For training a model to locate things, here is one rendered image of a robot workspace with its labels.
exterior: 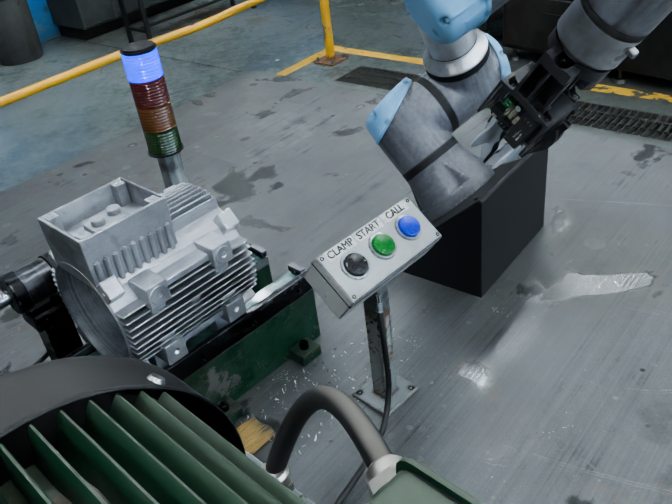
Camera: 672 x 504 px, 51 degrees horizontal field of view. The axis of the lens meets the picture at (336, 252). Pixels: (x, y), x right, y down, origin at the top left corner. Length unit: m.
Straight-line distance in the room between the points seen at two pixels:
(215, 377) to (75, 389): 0.73
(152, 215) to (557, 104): 0.48
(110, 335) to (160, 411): 0.73
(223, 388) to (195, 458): 0.76
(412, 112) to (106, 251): 0.61
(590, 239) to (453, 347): 0.38
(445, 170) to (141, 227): 0.58
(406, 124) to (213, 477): 1.03
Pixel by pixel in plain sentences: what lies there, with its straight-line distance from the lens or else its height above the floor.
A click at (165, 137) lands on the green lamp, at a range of 1.25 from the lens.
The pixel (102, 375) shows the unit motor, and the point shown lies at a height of 1.35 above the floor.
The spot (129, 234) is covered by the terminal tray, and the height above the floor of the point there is 1.12.
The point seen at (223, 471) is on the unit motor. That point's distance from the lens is 0.26.
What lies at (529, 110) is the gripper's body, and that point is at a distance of 0.77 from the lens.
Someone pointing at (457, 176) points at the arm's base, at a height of 0.95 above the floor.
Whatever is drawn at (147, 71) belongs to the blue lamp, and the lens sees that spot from 1.21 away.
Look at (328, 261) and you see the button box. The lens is 0.81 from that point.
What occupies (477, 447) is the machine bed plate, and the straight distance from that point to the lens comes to 0.97.
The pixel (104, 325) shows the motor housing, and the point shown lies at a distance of 1.02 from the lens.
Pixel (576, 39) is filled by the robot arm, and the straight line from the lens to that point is 0.73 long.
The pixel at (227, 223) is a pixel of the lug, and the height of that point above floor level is 1.08.
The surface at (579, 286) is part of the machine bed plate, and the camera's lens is 1.23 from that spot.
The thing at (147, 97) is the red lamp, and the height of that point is 1.14.
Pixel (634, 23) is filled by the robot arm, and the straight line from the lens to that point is 0.72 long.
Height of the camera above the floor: 1.54
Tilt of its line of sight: 34 degrees down
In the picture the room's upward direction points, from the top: 8 degrees counter-clockwise
